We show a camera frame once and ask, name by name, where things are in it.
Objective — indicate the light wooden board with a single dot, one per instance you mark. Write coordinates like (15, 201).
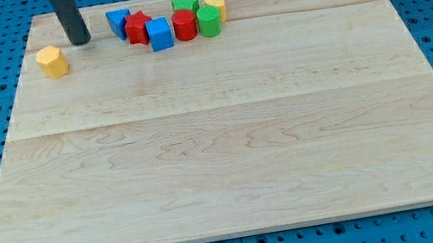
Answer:
(300, 113)

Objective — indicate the red cylinder block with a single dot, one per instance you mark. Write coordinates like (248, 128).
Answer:
(184, 24)

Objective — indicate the green cylinder block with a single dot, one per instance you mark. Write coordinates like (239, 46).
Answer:
(209, 20)

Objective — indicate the blue cube block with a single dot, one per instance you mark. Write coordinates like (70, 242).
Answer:
(159, 34)

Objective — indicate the yellow heart block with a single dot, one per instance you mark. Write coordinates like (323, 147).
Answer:
(220, 5)

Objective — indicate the green star block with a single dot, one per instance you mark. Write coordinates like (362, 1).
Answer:
(192, 5)

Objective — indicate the red star block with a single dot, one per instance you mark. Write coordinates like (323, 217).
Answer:
(136, 29)

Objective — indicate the blue triangle block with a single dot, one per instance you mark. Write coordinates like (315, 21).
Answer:
(117, 22)

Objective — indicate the yellow hexagon block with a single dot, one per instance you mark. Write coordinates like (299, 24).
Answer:
(52, 62)

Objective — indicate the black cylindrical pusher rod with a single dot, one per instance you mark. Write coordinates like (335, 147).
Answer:
(71, 21)

